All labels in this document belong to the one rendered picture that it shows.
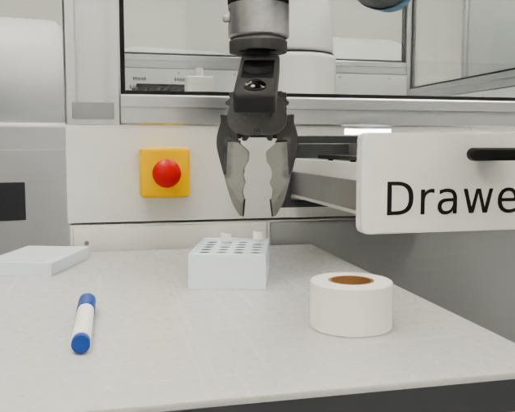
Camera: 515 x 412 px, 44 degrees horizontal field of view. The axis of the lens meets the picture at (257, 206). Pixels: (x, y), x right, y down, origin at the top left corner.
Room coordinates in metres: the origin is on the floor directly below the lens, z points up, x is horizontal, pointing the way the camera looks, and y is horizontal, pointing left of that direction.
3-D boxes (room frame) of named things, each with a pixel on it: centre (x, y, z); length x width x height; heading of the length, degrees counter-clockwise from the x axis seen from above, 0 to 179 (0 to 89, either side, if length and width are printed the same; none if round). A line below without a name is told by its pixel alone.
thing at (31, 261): (0.81, 0.28, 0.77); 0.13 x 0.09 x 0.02; 175
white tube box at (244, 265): (0.74, 0.03, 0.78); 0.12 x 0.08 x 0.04; 177
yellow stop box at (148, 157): (0.94, 0.14, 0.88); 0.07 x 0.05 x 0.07; 103
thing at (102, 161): (1.51, -0.11, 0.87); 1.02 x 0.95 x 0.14; 103
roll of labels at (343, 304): (0.54, -0.08, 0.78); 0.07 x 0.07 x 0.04
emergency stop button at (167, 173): (0.91, 0.13, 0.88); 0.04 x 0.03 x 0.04; 103
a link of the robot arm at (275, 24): (0.80, 0.00, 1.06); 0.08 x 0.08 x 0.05
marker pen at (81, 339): (0.53, 0.15, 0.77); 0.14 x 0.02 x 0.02; 13
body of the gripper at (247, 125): (0.81, 0.00, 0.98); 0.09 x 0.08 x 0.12; 177
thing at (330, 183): (0.93, -0.20, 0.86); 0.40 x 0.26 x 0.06; 13
